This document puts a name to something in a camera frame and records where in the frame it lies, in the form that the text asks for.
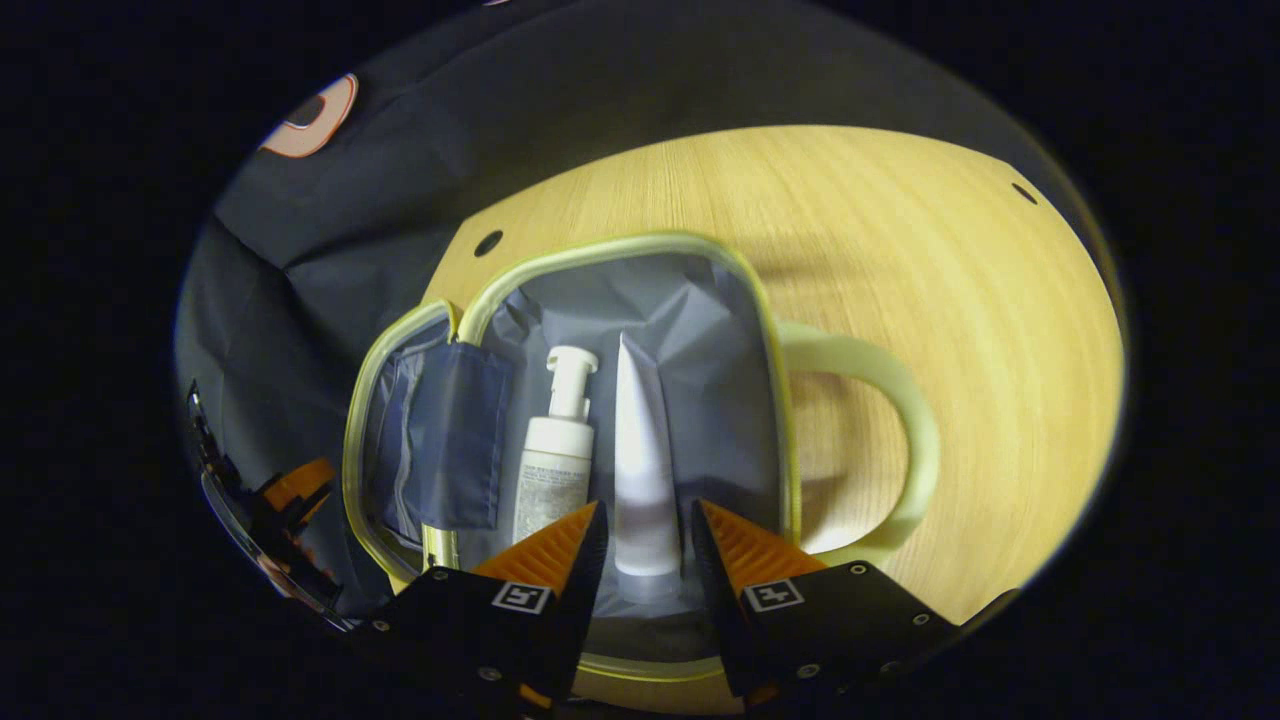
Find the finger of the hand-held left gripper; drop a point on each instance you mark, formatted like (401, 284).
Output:
(300, 482)

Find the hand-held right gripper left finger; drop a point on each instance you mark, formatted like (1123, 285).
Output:
(585, 600)

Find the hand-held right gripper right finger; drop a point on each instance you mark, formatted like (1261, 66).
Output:
(715, 600)

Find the white pump bottle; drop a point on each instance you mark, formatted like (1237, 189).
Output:
(555, 460)

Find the white squeeze tube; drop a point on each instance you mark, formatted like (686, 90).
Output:
(645, 470)

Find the pale yellow suitcase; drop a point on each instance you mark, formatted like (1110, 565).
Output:
(700, 330)

